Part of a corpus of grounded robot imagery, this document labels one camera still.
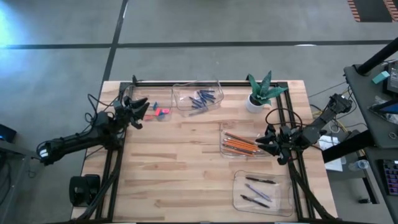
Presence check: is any black keyboard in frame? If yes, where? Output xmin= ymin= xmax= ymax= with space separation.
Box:
xmin=381 ymin=158 xmax=398 ymax=197

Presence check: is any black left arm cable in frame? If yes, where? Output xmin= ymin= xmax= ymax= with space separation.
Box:
xmin=83 ymin=93 xmax=125 ymax=126

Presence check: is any black desktop device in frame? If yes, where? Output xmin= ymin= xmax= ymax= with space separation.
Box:
xmin=386 ymin=60 xmax=398 ymax=96

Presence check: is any black table leg bar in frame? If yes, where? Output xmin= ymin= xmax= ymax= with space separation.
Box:
xmin=321 ymin=129 xmax=376 ymax=164

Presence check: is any clear water bottle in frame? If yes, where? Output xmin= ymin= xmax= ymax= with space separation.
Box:
xmin=348 ymin=159 xmax=370 ymax=172

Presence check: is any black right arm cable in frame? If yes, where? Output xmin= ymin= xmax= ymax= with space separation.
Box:
xmin=264 ymin=107 xmax=304 ymax=133

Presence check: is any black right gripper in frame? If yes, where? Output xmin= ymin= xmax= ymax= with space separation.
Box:
xmin=255 ymin=123 xmax=304 ymax=166

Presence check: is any black aluminium rig frame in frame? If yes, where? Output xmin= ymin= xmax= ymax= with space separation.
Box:
xmin=73 ymin=80 xmax=338 ymax=223

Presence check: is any grey metal stand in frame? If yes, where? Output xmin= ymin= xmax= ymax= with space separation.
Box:
xmin=0 ymin=138 xmax=51 ymax=165

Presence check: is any black gel pen rubber grip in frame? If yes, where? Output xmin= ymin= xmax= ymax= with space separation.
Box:
xmin=239 ymin=194 xmax=271 ymax=209

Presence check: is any grey side table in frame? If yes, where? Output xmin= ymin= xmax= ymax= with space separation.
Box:
xmin=343 ymin=60 xmax=398 ymax=224

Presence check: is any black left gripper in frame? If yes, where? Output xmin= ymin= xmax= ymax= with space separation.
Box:
xmin=113 ymin=96 xmax=151 ymax=130

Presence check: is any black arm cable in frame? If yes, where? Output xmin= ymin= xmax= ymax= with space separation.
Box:
xmin=83 ymin=93 xmax=125 ymax=126
xmin=264 ymin=107 xmax=304 ymax=133

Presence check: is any teal box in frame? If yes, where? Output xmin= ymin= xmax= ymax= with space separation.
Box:
xmin=371 ymin=70 xmax=391 ymax=85

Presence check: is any clear plastic bin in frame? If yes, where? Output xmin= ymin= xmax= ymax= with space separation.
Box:
xmin=170 ymin=80 xmax=226 ymax=112
xmin=231 ymin=169 xmax=295 ymax=218
xmin=219 ymin=128 xmax=272 ymax=159
xmin=121 ymin=82 xmax=174 ymax=122

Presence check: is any clear plastic bag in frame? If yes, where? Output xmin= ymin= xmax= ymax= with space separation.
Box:
xmin=368 ymin=95 xmax=398 ymax=125

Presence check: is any white paper sheet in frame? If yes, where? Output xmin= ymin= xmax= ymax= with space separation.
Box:
xmin=318 ymin=134 xmax=348 ymax=173

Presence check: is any black tablet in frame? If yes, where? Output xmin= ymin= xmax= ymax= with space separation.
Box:
xmin=369 ymin=98 xmax=398 ymax=115

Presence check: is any green plant in white pot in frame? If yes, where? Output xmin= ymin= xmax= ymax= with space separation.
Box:
xmin=244 ymin=70 xmax=289 ymax=114

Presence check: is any black floor mat orange striped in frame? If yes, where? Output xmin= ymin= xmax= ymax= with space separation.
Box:
xmin=346 ymin=0 xmax=398 ymax=23

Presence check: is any dark blue pencil silver print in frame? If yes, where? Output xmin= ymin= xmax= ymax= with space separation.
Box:
xmin=223 ymin=131 xmax=256 ymax=145

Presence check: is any dark device blue glow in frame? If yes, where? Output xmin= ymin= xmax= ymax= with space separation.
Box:
xmin=0 ymin=123 xmax=18 ymax=144

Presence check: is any black slanted pole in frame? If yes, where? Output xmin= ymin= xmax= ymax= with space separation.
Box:
xmin=355 ymin=36 xmax=398 ymax=77

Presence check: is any yellow cable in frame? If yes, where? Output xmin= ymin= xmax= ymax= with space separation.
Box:
xmin=312 ymin=88 xmax=349 ymax=134

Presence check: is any clear barrel pen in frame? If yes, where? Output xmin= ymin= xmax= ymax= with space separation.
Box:
xmin=244 ymin=183 xmax=273 ymax=203

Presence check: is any orange pencil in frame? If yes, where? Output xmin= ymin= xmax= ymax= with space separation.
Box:
xmin=224 ymin=137 xmax=259 ymax=147
xmin=222 ymin=142 xmax=259 ymax=152
xmin=221 ymin=147 xmax=256 ymax=157
xmin=223 ymin=140 xmax=261 ymax=151

